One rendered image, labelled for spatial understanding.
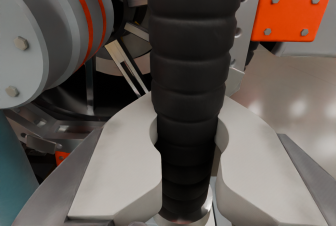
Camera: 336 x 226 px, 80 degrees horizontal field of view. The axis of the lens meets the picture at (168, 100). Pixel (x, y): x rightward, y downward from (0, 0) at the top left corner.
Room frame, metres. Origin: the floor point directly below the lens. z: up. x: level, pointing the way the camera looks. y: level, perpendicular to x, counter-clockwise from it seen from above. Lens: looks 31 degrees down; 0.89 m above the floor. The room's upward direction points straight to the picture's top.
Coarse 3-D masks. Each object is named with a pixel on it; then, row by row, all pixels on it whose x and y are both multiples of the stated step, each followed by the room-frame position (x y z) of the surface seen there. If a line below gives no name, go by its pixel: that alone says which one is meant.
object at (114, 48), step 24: (120, 0) 0.45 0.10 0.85; (144, 0) 0.40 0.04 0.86; (120, 24) 0.44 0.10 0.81; (120, 48) 0.40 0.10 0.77; (96, 72) 0.60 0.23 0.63; (48, 96) 0.41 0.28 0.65; (72, 96) 0.44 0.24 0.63; (96, 96) 0.47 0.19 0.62; (120, 96) 0.48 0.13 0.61; (96, 120) 0.38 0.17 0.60
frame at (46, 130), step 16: (256, 0) 0.29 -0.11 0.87; (240, 16) 0.29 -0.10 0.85; (240, 32) 0.30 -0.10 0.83; (240, 48) 0.29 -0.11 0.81; (240, 64) 0.29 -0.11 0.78; (240, 80) 0.29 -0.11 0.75; (16, 112) 0.35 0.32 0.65; (32, 112) 0.35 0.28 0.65; (16, 128) 0.30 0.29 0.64; (32, 128) 0.31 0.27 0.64; (48, 128) 0.33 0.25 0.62; (64, 128) 0.34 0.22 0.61; (80, 128) 0.34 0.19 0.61; (32, 144) 0.30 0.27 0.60; (48, 144) 0.30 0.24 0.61; (64, 144) 0.30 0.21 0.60
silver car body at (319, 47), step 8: (328, 8) 0.43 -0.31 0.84; (328, 16) 0.43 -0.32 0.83; (320, 24) 0.43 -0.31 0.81; (328, 24) 0.43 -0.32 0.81; (320, 32) 0.43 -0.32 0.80; (328, 32) 0.43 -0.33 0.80; (320, 40) 0.43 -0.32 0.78; (328, 40) 0.43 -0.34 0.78; (288, 48) 0.43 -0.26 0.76; (296, 48) 0.43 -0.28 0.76; (304, 48) 0.43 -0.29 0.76; (312, 48) 0.43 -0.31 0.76; (320, 48) 0.43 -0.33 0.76; (328, 48) 0.43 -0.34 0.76; (296, 56) 0.44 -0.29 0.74; (304, 56) 0.44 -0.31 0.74; (312, 56) 0.44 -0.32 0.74; (320, 56) 0.44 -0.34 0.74; (328, 56) 0.44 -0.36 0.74
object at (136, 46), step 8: (136, 8) 0.52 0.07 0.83; (144, 8) 0.55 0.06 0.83; (136, 16) 0.55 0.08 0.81; (144, 16) 0.55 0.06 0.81; (144, 24) 0.55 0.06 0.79; (128, 32) 0.55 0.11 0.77; (128, 40) 0.55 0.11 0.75; (136, 40) 0.55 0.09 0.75; (144, 40) 0.55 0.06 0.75; (104, 48) 0.55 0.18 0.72; (128, 48) 0.55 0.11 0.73; (136, 48) 0.55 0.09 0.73; (144, 48) 0.55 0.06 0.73; (104, 56) 0.55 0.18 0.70; (136, 56) 0.55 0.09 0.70
